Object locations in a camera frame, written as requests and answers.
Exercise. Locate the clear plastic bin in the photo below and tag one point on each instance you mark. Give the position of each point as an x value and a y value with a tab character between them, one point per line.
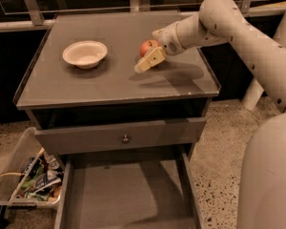
27	147

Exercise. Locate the grey drawer cabinet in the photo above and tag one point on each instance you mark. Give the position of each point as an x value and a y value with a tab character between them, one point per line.
56	94

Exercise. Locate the red apple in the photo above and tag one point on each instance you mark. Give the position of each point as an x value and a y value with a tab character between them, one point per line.
147	45

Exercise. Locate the round metal drawer knob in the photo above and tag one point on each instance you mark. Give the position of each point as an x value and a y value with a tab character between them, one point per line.
125	139

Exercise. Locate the snack packets in bin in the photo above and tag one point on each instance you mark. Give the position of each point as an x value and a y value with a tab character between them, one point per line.
41	179

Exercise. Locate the white paper bowl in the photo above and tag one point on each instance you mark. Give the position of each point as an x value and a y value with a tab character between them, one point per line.
85	54

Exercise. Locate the open grey middle drawer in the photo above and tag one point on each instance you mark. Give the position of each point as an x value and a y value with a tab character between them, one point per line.
128	190

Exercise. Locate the grey top drawer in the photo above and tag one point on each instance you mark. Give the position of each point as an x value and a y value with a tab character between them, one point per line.
65	141

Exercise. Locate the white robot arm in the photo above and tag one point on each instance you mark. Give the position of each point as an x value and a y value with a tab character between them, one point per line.
262	190

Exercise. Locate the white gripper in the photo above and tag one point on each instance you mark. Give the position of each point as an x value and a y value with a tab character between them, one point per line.
168	41

